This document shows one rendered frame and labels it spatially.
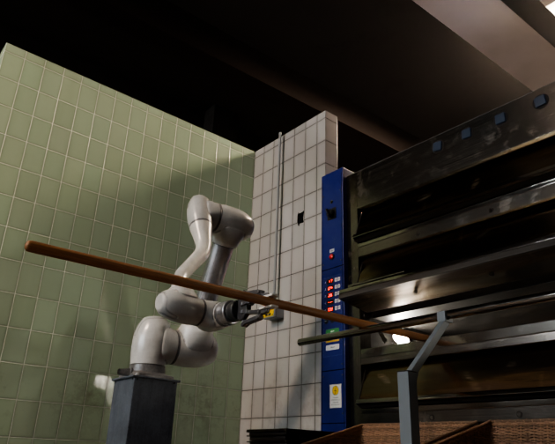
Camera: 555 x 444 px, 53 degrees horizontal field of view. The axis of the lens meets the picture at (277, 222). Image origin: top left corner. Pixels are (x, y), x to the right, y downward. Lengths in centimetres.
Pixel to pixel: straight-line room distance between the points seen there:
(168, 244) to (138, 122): 73
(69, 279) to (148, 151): 89
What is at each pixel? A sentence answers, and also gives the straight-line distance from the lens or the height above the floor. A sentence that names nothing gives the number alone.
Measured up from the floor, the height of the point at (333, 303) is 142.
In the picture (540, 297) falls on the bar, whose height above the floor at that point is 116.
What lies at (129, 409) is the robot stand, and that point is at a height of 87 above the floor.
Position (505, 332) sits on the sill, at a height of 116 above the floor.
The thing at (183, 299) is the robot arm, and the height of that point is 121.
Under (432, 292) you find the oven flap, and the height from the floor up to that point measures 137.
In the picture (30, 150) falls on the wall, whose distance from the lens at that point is 305.
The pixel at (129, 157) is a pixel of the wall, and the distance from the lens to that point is 326.
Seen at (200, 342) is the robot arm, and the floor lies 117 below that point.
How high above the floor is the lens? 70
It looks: 23 degrees up
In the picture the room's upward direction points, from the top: 2 degrees clockwise
